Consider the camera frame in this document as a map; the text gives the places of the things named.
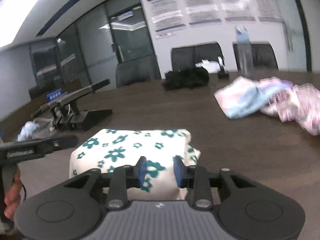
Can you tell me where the black office chair right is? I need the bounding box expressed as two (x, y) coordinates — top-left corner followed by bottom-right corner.
(232, 41), (279, 71)

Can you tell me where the operator left hand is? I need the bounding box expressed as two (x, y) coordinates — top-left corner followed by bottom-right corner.
(4, 168), (23, 219)

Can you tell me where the white blue crumpled cloth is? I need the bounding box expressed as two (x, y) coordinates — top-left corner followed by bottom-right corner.
(17, 121), (39, 142)

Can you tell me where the white teal floral garment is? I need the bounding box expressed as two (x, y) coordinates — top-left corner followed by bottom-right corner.
(69, 128), (201, 200)

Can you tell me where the small black phone stand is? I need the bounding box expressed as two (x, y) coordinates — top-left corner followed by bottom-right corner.
(217, 56), (229, 79)

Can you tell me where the white paper behind bag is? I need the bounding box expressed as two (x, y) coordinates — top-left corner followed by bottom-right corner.
(195, 60), (220, 74)

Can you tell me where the clear water bottle blue lid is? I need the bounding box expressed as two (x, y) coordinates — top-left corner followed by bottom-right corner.
(235, 25), (254, 77)

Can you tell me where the black monitor stand device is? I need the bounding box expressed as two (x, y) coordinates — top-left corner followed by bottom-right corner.
(31, 79), (112, 131)

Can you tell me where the pink floral white garment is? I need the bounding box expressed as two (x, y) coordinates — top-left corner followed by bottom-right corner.
(260, 83), (319, 135)

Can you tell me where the pink blue folded cloth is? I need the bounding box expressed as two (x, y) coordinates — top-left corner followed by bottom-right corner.
(214, 76), (293, 119)

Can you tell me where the black bag on table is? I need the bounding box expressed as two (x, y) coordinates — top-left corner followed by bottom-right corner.
(162, 67), (210, 90)

